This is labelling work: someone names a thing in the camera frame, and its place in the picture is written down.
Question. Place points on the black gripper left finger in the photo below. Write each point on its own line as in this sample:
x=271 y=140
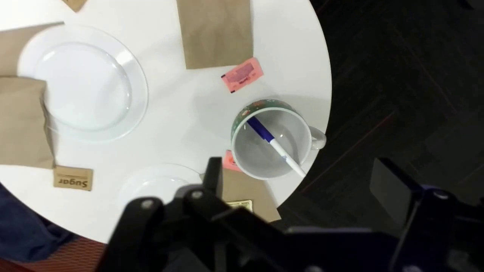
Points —
x=212 y=175

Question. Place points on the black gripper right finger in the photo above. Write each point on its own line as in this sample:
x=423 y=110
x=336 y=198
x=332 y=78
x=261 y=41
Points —
x=398 y=189

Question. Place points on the folded brown napkin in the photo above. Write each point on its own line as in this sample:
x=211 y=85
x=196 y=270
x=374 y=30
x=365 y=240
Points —
x=23 y=121

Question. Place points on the brown napkin under large plate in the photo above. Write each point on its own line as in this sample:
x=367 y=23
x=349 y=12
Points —
x=13 y=50

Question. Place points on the white mug with green band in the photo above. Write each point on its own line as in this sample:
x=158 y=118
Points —
x=297 y=136

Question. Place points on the flat brown paper napkin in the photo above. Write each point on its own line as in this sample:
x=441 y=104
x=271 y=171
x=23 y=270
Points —
x=214 y=32

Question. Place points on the large white plate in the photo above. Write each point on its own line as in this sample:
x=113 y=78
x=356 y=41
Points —
x=85 y=85

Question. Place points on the blue and white pen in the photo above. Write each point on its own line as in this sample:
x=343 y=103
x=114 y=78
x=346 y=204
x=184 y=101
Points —
x=262 y=131

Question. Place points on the small white plate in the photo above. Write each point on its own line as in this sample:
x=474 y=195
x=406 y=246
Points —
x=152 y=183

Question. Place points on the brown napkin under yellow packet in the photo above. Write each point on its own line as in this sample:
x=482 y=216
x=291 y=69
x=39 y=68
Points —
x=252 y=189

